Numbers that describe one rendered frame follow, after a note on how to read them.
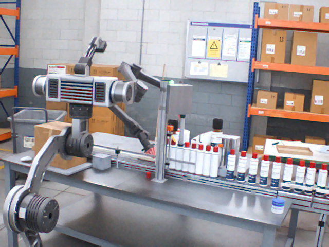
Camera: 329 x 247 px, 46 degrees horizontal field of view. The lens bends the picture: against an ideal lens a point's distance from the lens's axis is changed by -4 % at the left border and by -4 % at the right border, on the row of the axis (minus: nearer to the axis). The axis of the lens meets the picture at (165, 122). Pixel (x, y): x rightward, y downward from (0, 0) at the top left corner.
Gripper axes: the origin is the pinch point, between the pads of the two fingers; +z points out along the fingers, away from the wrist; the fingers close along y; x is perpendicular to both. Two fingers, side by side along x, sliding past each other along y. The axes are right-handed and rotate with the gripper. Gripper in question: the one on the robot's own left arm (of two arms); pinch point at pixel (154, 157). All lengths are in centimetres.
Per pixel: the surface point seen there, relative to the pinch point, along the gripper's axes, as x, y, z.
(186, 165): -19.1, -1.9, 17.1
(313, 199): -83, -6, 76
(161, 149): -17.2, -16.4, -0.6
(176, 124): -15.5, 26.3, -13.4
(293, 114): -28, 366, 35
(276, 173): -71, -3, 51
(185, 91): -50, -8, -24
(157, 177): -3.4, -15.8, 13.5
